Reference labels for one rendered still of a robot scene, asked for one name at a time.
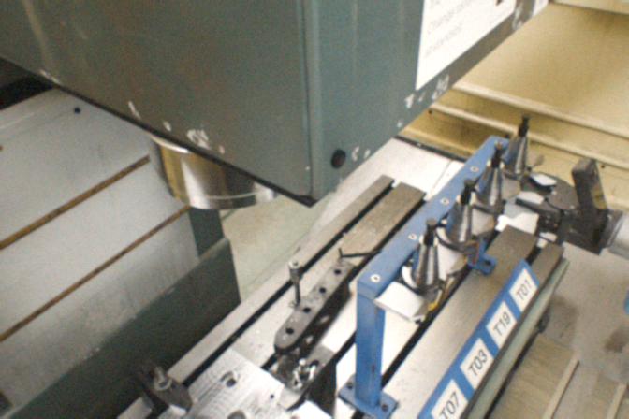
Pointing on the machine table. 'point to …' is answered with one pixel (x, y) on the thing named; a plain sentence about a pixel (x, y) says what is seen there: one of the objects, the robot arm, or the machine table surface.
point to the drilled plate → (207, 394)
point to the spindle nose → (201, 179)
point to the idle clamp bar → (296, 346)
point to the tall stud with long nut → (296, 280)
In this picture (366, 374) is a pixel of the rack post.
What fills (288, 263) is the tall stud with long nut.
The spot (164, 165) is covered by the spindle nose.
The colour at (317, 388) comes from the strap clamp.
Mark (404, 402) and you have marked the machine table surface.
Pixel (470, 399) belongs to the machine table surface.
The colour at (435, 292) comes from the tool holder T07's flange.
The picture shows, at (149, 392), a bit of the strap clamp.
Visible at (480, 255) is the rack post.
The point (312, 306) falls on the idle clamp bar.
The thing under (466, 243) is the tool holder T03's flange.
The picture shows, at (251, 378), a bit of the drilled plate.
